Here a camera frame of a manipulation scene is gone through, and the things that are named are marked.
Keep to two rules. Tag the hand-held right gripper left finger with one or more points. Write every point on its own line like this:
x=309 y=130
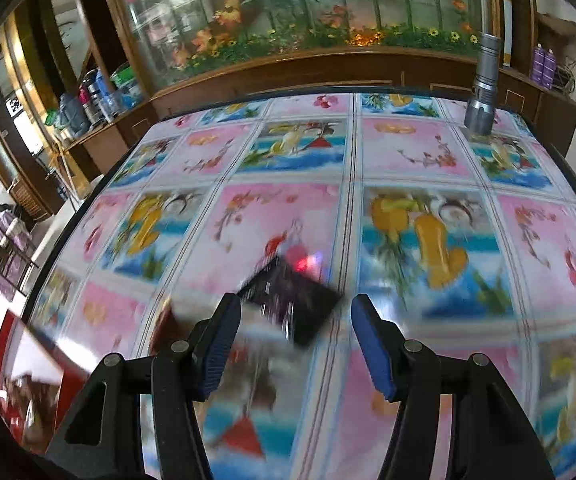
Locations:
x=215 y=355

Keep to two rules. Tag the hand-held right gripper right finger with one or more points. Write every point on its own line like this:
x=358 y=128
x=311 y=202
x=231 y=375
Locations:
x=377 y=355

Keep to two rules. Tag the black snack packet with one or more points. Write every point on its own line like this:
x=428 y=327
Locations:
x=293 y=302

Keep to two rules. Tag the red and white cardboard box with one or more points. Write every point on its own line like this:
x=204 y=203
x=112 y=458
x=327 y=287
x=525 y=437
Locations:
x=68 y=377

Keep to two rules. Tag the printed floral tablecloth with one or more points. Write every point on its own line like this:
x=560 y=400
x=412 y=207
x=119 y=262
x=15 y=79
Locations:
x=417 y=160

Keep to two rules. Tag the dark chairs with purple cloth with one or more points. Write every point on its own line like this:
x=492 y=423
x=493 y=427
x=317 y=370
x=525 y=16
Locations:
x=3 y=250

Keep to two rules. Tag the blue water jug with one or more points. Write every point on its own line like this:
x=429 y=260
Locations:
x=74 y=115

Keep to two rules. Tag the clear tub with green lid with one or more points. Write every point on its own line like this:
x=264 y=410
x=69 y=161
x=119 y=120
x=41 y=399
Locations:
x=127 y=89

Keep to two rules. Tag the silver flashlight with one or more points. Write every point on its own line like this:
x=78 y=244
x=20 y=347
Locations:
x=482 y=95

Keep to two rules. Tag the blue plastic bottle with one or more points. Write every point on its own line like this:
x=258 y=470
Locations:
x=106 y=95

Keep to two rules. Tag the green bottle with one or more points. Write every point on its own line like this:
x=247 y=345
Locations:
x=54 y=121

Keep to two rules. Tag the wooden cabinet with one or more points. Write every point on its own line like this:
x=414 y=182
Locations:
x=318 y=67

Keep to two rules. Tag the purple spray bottle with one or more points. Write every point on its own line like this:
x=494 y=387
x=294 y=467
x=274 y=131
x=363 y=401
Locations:
x=550 y=67
x=537 y=65

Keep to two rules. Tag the glass aquarium with artificial flowers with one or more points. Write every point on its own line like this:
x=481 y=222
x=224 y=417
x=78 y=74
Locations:
x=293 y=5

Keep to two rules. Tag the wooden door frame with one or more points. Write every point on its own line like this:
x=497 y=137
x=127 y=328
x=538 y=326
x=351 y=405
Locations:
x=23 y=160

